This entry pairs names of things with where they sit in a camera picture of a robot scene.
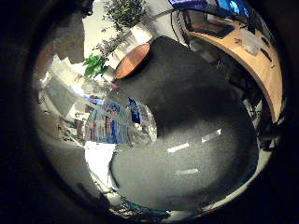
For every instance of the clear plastic water bottle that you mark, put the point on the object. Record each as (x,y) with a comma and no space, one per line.
(118,124)

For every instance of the white cloth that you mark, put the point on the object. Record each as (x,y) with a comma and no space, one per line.
(98,161)

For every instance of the small green potted plant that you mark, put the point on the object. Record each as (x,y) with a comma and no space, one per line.
(93,63)

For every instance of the tall plant in white pot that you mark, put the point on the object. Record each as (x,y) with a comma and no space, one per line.
(124,12)

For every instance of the small computer monitor blue screen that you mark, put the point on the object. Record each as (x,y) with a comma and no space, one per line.
(187,3)

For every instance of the black keyboard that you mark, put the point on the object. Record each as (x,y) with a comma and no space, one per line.
(211,28)

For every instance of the large computer monitor blue screen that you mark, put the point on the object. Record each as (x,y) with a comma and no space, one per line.
(233,6)

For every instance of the light wooden desk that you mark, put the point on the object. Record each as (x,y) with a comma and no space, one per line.
(258,62)

